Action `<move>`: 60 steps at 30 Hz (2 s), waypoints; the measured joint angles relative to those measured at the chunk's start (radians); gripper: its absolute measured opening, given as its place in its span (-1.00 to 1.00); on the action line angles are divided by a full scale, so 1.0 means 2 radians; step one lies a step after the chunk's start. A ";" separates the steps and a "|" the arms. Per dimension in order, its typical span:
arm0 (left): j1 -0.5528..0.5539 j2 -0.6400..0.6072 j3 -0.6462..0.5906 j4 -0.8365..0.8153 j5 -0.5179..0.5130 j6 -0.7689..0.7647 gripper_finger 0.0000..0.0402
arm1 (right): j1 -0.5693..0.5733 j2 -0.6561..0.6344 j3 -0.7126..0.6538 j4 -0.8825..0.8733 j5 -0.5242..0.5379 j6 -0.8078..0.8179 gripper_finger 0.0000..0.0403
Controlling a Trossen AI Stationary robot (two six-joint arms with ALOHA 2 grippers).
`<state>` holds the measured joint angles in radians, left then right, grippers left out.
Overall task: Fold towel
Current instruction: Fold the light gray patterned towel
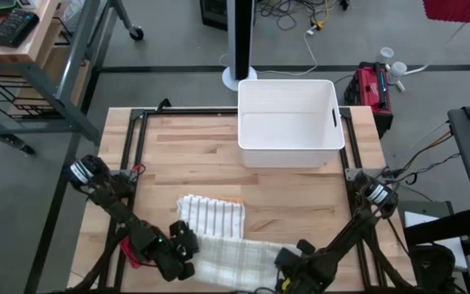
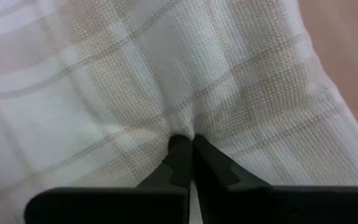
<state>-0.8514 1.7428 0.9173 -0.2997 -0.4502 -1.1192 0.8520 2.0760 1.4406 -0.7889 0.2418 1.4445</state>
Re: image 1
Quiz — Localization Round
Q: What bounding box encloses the white perforated plastic basket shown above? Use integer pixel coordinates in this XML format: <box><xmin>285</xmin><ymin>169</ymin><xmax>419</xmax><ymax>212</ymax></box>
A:
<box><xmin>237</xmin><ymin>78</ymin><xmax>346</xmax><ymax>169</ymax></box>

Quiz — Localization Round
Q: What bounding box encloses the white floor cable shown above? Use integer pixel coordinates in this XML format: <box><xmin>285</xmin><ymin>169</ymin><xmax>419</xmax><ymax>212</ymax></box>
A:
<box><xmin>220</xmin><ymin>24</ymin><xmax>320</xmax><ymax>78</ymax></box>
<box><xmin>401</xmin><ymin>22</ymin><xmax>467</xmax><ymax>77</ymax></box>

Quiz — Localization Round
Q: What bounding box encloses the white pole with round base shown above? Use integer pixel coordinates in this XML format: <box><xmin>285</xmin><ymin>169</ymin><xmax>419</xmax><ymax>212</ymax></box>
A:
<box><xmin>221</xmin><ymin>0</ymin><xmax>259</xmax><ymax>91</ymax></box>

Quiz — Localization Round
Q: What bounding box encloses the black floor box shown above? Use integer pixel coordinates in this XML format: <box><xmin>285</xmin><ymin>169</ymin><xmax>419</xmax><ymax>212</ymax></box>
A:
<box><xmin>199</xmin><ymin>0</ymin><xmax>230</xmax><ymax>32</ymax></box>

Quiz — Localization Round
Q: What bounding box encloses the white towel with pink stripes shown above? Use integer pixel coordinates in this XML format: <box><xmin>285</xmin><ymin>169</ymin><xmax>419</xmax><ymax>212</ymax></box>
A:
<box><xmin>176</xmin><ymin>194</ymin><xmax>246</xmax><ymax>240</ymax></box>

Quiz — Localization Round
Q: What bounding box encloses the black backpack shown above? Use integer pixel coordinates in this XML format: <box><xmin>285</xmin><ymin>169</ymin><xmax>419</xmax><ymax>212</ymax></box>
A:
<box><xmin>408</xmin><ymin>243</ymin><xmax>459</xmax><ymax>293</ymax></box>

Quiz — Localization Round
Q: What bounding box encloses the white paper sheet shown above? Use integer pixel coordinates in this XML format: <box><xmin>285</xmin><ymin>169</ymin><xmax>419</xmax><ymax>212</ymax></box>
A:
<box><xmin>404</xmin><ymin>210</ymin><xmax>468</xmax><ymax>270</ymax></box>

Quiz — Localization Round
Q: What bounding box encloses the wooden side table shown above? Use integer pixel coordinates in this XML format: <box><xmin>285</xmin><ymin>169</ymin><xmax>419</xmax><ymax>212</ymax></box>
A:
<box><xmin>0</xmin><ymin>0</ymin><xmax>145</xmax><ymax>156</ymax></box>

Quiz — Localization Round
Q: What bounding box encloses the yellow floor cable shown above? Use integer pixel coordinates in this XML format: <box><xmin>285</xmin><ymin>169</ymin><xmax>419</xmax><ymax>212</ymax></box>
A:
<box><xmin>310</xmin><ymin>0</ymin><xmax>332</xmax><ymax>30</ymax></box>

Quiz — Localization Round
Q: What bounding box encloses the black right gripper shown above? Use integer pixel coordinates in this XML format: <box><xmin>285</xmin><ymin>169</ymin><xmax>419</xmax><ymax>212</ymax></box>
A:
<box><xmin>274</xmin><ymin>248</ymin><xmax>332</xmax><ymax>294</ymax></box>

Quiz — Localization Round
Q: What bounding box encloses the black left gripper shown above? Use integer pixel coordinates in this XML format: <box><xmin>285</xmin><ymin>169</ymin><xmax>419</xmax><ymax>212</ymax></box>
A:
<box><xmin>153</xmin><ymin>238</ymin><xmax>197</xmax><ymax>283</ymax></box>

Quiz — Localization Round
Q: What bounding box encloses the black metal table frame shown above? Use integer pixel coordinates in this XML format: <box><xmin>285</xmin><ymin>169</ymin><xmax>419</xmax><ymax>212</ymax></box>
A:
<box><xmin>34</xmin><ymin>106</ymin><xmax>418</xmax><ymax>294</ymax></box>

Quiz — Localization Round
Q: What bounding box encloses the red tool bag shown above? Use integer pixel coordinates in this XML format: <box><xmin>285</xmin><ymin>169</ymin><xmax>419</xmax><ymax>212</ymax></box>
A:
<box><xmin>344</xmin><ymin>60</ymin><xmax>394</xmax><ymax>138</ymax></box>

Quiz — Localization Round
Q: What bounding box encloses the black keypad device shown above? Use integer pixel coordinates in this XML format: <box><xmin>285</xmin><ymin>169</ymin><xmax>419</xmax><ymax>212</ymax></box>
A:
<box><xmin>0</xmin><ymin>8</ymin><xmax>40</xmax><ymax>49</ymax></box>

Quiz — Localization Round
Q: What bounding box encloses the red acoustic panel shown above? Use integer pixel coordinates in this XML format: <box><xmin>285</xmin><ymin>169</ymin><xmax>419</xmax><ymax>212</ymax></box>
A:
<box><xmin>422</xmin><ymin>0</ymin><xmax>470</xmax><ymax>26</ymax></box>

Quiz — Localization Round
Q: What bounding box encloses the plain white towel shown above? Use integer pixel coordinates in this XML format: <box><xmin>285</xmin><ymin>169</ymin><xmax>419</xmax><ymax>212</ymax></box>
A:
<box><xmin>192</xmin><ymin>234</ymin><xmax>301</xmax><ymax>292</ymax></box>

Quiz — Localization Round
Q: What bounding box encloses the black wire rack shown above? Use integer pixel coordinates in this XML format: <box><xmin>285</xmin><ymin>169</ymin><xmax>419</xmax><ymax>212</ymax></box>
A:
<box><xmin>0</xmin><ymin>72</ymin><xmax>63</xmax><ymax>120</ymax></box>

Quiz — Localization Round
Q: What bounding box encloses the red square box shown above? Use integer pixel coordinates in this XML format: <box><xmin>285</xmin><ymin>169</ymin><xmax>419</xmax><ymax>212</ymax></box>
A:
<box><xmin>119</xmin><ymin>236</ymin><xmax>139</xmax><ymax>270</ymax></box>

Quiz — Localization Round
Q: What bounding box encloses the black floor cable tangle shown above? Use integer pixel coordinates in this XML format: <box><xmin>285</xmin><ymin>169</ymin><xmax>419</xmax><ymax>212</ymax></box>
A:
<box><xmin>257</xmin><ymin>0</ymin><xmax>342</xmax><ymax>30</ymax></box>

